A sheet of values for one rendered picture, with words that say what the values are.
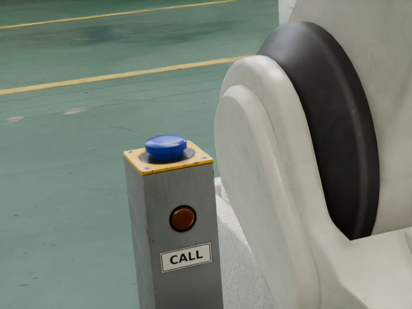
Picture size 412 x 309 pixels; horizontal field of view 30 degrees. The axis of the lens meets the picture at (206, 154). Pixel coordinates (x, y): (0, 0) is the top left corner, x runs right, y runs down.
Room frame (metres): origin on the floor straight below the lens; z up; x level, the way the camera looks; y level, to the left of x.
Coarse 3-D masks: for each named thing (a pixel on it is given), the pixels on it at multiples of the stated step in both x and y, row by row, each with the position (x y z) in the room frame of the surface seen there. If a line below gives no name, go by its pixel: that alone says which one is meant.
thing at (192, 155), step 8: (192, 144) 0.72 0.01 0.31; (128, 152) 0.71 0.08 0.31; (136, 152) 0.71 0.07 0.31; (144, 152) 0.71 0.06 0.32; (184, 152) 0.70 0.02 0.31; (192, 152) 0.70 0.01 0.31; (200, 152) 0.70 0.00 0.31; (128, 160) 0.70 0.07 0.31; (136, 160) 0.69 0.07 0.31; (144, 160) 0.68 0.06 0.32; (152, 160) 0.68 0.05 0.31; (160, 160) 0.68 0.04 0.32; (168, 160) 0.68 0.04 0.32; (176, 160) 0.68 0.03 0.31; (184, 160) 0.68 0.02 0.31; (192, 160) 0.68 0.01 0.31; (200, 160) 0.67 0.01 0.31; (208, 160) 0.67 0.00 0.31; (136, 168) 0.67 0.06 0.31; (144, 168) 0.66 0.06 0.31; (152, 168) 0.66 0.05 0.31; (160, 168) 0.66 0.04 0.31; (168, 168) 0.66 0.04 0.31; (176, 168) 0.66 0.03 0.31
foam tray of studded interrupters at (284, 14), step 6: (282, 0) 3.33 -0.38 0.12; (288, 0) 3.29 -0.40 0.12; (294, 0) 3.24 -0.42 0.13; (282, 6) 3.33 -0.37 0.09; (288, 6) 3.29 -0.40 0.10; (282, 12) 3.33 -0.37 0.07; (288, 12) 3.29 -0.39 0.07; (282, 18) 3.33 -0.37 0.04; (288, 18) 3.29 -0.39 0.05; (282, 24) 3.34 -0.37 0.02
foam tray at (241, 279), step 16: (224, 208) 0.88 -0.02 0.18; (224, 224) 0.84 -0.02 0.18; (224, 240) 0.84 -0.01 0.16; (240, 240) 0.79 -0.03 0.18; (224, 256) 0.84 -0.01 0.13; (240, 256) 0.79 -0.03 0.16; (224, 272) 0.85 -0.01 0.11; (240, 272) 0.80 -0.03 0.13; (256, 272) 0.75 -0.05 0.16; (224, 288) 0.85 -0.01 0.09; (240, 288) 0.80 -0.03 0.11; (256, 288) 0.75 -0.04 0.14; (224, 304) 0.85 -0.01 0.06; (240, 304) 0.80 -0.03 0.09; (256, 304) 0.75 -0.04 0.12; (272, 304) 0.71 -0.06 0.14
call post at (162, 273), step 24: (192, 168) 0.67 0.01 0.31; (144, 192) 0.65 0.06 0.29; (168, 192) 0.66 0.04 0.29; (192, 192) 0.67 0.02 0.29; (144, 216) 0.66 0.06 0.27; (168, 216) 0.66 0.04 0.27; (216, 216) 0.68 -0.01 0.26; (144, 240) 0.67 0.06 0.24; (168, 240) 0.66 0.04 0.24; (192, 240) 0.67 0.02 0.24; (216, 240) 0.67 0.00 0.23; (144, 264) 0.68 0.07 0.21; (168, 264) 0.66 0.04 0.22; (192, 264) 0.66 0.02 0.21; (216, 264) 0.67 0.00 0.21; (144, 288) 0.69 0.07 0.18; (168, 288) 0.66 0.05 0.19; (192, 288) 0.66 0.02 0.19; (216, 288) 0.67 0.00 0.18
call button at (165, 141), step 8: (160, 136) 0.71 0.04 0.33; (168, 136) 0.71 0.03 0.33; (176, 136) 0.70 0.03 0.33; (152, 144) 0.68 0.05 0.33; (160, 144) 0.68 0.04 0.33; (168, 144) 0.68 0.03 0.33; (176, 144) 0.68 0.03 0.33; (184, 144) 0.69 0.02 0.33; (152, 152) 0.68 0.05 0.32; (160, 152) 0.68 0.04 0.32; (168, 152) 0.68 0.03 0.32; (176, 152) 0.68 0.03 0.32
